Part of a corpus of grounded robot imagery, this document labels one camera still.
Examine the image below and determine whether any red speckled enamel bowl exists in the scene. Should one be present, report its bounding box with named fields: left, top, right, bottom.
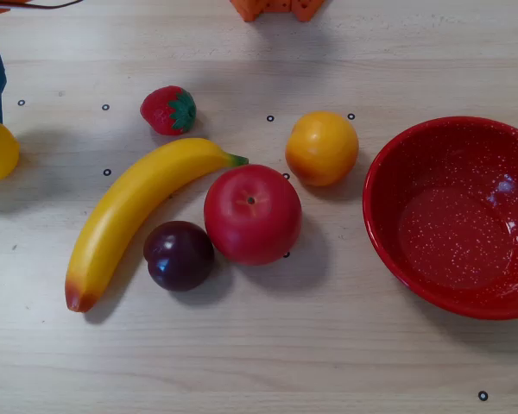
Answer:
left=362, top=116, right=518, bottom=321

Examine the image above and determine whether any yellow plastic banana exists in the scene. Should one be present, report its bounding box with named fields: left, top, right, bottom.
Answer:
left=64, top=137, right=250, bottom=314

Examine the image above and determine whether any red plastic strawberry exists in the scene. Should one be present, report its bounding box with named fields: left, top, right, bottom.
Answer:
left=139, top=85, right=198, bottom=137

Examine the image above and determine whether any dark purple plastic plum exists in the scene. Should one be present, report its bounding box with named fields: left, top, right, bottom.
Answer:
left=142, top=220, right=216, bottom=292

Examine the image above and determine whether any red plastic apple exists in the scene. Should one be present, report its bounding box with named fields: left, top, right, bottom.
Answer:
left=203, top=164, right=303, bottom=267

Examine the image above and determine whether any orange yellow plastic peach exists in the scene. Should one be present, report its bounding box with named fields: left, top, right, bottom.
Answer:
left=284, top=110, right=360, bottom=187

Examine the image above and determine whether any red white black servo wire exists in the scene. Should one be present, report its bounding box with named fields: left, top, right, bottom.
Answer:
left=0, top=0, right=85, bottom=10

